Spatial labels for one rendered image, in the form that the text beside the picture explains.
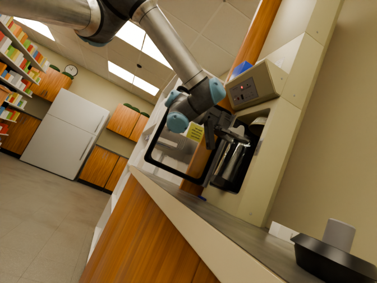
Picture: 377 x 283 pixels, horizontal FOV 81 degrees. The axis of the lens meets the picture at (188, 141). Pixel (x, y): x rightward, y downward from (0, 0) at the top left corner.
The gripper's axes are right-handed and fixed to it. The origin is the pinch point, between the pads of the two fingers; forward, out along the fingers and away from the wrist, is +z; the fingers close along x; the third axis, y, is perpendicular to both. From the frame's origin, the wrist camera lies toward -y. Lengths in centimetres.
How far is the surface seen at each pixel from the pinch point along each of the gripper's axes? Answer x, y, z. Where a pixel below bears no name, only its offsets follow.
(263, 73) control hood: -11.5, 25.0, -8.1
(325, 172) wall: -4.7, 6.3, 43.6
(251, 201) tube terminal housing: -14.5, -20.8, 4.9
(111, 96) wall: 541, 106, -117
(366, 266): -65, -25, -17
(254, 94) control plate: -3.3, 20.7, -3.8
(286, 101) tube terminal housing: -14.6, 18.8, 3.8
